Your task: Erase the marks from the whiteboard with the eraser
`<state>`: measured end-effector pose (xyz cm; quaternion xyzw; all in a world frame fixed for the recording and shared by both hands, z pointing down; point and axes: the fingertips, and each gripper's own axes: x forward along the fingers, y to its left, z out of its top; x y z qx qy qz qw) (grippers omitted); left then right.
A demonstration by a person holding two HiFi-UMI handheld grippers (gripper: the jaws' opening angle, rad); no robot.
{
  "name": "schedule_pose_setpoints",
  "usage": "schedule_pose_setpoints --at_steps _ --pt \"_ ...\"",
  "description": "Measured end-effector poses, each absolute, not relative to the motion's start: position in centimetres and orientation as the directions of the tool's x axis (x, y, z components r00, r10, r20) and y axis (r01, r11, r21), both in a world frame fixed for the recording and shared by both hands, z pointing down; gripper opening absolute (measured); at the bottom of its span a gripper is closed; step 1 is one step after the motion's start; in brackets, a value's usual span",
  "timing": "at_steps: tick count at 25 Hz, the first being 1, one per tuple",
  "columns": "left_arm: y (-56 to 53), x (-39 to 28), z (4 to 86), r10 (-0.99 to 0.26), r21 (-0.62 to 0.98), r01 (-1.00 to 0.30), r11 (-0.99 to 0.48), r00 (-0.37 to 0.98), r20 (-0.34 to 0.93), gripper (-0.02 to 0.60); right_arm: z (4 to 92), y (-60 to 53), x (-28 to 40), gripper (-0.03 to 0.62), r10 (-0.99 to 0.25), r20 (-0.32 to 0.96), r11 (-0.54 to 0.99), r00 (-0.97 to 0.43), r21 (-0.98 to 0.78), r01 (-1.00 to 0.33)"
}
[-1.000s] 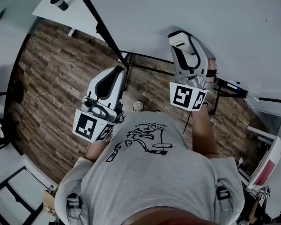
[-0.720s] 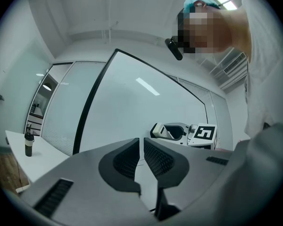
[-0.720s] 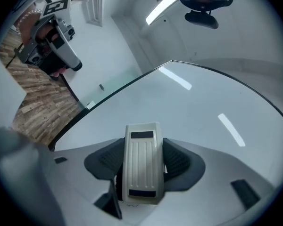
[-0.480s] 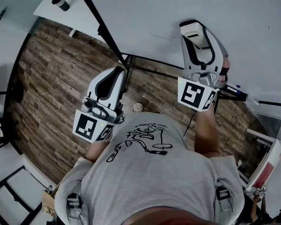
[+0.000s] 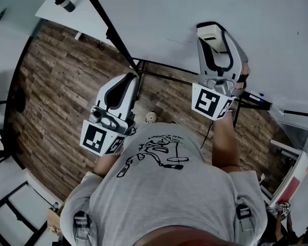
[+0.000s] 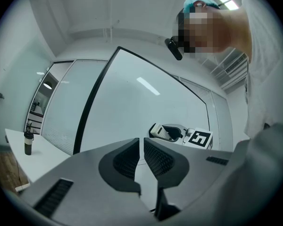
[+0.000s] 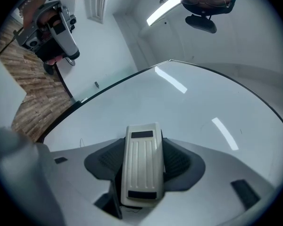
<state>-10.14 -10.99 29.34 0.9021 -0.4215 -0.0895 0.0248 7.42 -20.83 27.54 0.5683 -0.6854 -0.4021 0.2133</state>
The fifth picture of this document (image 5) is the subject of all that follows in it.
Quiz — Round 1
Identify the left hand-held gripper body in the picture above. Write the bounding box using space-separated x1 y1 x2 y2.
79 105 137 156

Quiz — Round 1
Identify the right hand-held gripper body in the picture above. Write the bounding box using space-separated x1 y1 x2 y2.
190 73 247 122

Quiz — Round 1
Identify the black framed whiteboard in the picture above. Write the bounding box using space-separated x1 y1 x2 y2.
79 0 308 117

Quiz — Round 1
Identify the person's left forearm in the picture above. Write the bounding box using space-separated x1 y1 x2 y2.
93 152 121 178

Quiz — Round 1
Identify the person's right forearm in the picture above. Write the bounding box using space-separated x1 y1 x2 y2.
210 111 241 174

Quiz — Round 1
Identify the person's right hand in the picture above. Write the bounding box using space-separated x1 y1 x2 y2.
236 61 250 91

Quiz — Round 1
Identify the person's left shoe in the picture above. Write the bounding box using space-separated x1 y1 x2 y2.
144 111 158 124

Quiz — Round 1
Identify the blue capped marker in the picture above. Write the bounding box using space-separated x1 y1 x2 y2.
248 92 265 104

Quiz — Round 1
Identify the grey marker tray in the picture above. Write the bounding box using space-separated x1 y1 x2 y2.
242 91 285 116

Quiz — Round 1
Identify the white office desk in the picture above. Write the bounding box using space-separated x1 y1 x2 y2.
35 0 119 51

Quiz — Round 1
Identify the brown cardboard box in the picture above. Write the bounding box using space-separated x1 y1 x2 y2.
46 202 64 240

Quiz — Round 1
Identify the black travel tumbler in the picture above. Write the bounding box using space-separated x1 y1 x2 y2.
54 0 76 13

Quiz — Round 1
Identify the black framed glass panel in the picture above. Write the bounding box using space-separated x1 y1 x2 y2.
0 180 48 246

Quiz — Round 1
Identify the white shelf unit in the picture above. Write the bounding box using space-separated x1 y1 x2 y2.
259 138 308 209

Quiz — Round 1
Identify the white beaded bracelet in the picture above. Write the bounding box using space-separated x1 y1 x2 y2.
112 143 124 156

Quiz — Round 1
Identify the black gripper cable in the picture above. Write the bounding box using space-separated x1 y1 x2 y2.
200 121 214 150

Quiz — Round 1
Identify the grey harness strap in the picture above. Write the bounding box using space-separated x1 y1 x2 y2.
235 203 254 232
73 210 92 243

